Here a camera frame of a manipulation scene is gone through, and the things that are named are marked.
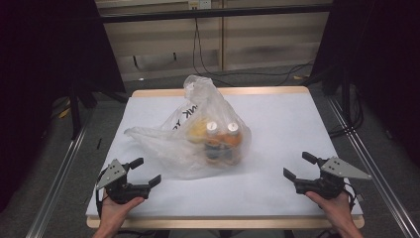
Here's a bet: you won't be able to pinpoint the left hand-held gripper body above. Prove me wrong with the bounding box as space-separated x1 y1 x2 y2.
95 159 152 205

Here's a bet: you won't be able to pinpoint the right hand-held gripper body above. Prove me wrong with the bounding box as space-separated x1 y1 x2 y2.
293 156 372 201

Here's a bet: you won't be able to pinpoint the clear plastic bag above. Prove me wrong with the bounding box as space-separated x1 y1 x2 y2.
123 74 253 181

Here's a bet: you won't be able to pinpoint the person's left hand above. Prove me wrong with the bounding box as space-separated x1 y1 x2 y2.
99 195 147 233

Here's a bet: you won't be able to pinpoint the person's right hand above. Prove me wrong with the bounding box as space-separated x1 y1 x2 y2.
304 190 356 230

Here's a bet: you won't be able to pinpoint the yellow soft item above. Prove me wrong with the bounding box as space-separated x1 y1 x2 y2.
186 117 210 145

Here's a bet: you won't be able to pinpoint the black metal stand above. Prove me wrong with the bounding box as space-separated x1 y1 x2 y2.
67 78 100 141

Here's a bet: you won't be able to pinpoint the black curtain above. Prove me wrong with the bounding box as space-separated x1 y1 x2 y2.
309 0 420 161
0 0 127 213

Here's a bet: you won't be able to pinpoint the black horizontal bar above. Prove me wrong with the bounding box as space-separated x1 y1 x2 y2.
98 3 334 25

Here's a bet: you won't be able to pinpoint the right hand-held gripper cable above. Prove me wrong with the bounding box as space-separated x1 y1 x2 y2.
343 181 359 213

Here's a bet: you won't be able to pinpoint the metal floor rail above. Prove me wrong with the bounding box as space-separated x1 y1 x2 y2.
25 107 97 238
326 94 420 238

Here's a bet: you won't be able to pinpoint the black floor cables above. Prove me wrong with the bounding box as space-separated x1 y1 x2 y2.
328 83 366 139

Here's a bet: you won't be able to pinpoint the black hanging cable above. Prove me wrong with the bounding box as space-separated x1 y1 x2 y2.
191 17 315 87

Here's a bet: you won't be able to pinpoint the white wall outlet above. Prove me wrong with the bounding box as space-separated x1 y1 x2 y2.
187 0 213 11

